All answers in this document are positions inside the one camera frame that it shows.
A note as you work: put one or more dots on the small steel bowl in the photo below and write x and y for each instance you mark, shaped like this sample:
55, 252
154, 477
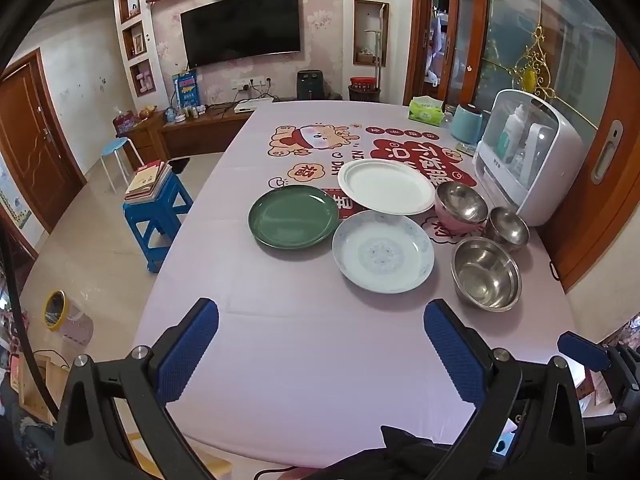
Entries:
507, 225

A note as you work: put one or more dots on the blue patterned white plate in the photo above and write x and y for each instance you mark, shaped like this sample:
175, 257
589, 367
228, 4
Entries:
382, 252

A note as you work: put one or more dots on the gold door ornament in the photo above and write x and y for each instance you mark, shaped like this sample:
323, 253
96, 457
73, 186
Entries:
530, 67

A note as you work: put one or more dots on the black wall television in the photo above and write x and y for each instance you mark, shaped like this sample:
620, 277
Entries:
240, 27

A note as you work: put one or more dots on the wooden room door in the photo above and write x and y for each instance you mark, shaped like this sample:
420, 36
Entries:
35, 145

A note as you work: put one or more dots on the round light blue stool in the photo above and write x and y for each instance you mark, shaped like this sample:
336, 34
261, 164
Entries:
115, 147

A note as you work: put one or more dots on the white bottle with green label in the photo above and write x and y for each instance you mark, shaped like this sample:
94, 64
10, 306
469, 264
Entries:
512, 135

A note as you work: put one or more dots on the pink steel bowl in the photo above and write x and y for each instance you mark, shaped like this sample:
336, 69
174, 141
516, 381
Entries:
460, 205

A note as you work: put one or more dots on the dark air fryer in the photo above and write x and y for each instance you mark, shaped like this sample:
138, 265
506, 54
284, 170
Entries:
310, 85

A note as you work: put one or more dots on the printed pink tablecloth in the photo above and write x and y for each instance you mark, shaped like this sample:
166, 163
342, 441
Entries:
300, 310

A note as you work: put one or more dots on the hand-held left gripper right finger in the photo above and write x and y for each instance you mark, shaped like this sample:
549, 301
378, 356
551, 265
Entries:
452, 350

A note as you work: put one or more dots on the small patterned mat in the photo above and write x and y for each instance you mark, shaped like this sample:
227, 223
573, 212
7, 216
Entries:
467, 149

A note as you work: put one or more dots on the dark basket with red lid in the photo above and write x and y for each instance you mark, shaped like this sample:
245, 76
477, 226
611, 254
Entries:
364, 91

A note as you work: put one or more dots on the blue printed box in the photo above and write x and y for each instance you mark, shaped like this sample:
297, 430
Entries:
186, 91

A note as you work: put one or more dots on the hanging pink garment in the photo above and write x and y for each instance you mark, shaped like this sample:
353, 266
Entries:
435, 40

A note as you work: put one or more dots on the white sterilizer cabinet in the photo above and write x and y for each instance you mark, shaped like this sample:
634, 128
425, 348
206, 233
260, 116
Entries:
560, 185

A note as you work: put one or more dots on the wooden box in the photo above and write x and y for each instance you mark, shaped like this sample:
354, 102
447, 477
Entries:
37, 390

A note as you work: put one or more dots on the blue plastic stool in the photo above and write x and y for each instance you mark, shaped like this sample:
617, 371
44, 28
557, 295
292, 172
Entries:
165, 200

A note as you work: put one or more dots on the white wall socket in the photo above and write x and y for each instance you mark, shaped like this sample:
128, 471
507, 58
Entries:
252, 81

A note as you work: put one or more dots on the white set-top box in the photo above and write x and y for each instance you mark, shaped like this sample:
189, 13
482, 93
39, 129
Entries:
252, 104

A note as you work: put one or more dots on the wooden television cabinet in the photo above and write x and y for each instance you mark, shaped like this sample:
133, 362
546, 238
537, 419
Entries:
200, 132

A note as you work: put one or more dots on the plate of fruit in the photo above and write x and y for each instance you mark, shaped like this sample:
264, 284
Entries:
147, 111

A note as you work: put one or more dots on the large steel bowl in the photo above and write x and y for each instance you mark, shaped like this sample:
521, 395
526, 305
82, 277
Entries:
485, 275

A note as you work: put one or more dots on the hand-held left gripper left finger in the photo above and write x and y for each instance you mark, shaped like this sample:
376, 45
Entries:
192, 345

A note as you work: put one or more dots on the black floor mat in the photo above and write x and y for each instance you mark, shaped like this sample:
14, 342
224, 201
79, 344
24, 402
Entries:
177, 163

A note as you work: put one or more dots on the stack of books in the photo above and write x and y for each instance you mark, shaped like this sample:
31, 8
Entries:
147, 177

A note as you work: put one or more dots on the green tissue pack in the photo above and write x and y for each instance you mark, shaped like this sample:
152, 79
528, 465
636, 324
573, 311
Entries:
425, 112

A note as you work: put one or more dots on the teal kitchen appliance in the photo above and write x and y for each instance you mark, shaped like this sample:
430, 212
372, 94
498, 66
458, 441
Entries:
465, 125

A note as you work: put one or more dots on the pink bin with yellow rim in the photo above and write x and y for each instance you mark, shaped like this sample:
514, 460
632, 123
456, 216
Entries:
75, 330

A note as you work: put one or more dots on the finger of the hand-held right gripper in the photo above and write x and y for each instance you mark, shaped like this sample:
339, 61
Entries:
582, 351

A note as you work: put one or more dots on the green plate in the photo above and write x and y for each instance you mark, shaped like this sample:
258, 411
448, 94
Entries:
292, 217

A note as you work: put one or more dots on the red tissue pack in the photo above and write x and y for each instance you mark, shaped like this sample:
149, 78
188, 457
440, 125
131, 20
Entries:
122, 122

